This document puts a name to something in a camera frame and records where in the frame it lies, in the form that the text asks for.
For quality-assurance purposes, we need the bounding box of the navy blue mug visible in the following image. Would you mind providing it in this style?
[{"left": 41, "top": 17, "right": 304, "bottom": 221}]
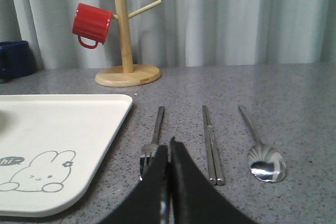
[{"left": 1, "top": 40, "right": 37, "bottom": 80}]

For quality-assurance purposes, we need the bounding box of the silver metal chopstick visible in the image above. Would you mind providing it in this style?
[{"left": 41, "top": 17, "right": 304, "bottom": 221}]
[
  {"left": 207, "top": 125, "right": 225, "bottom": 186},
  {"left": 202, "top": 105, "right": 217, "bottom": 185}
]

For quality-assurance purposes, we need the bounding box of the grey pleated curtain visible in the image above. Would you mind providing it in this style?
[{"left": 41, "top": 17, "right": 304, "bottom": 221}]
[{"left": 1, "top": 0, "right": 335, "bottom": 69}]

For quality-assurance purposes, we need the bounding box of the red ribbed mug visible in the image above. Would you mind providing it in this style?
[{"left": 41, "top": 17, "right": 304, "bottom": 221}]
[{"left": 72, "top": 3, "right": 113, "bottom": 49}]

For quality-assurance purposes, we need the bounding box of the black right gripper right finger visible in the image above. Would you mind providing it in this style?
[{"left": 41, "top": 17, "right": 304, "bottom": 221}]
[{"left": 170, "top": 137, "right": 254, "bottom": 223}]

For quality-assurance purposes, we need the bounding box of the silver metal spoon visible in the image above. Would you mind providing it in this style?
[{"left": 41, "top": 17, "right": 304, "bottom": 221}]
[{"left": 238, "top": 104, "right": 287, "bottom": 183}]

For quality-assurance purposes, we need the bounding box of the cream bunny print tray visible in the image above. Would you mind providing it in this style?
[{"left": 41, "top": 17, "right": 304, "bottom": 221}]
[{"left": 1, "top": 94, "right": 133, "bottom": 217}]

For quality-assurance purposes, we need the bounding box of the silver metal fork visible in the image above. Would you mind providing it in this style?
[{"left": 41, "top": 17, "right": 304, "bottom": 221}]
[{"left": 139, "top": 106, "right": 165, "bottom": 181}]

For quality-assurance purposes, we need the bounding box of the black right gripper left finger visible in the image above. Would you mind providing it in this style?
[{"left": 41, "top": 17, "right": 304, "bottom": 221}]
[{"left": 99, "top": 145, "right": 169, "bottom": 223}]

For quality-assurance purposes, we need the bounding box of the wooden mug tree stand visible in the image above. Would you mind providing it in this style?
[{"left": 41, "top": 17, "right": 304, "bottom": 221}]
[{"left": 95, "top": 0, "right": 162, "bottom": 87}]

